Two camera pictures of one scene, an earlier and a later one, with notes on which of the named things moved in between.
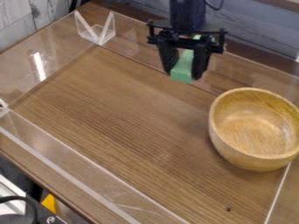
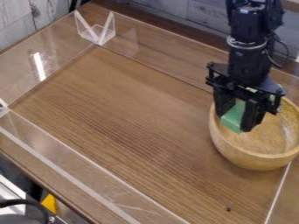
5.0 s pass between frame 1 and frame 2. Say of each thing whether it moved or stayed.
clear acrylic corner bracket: stayed
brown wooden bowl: stayed
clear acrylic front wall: stayed
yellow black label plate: stayed
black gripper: moved
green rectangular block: moved
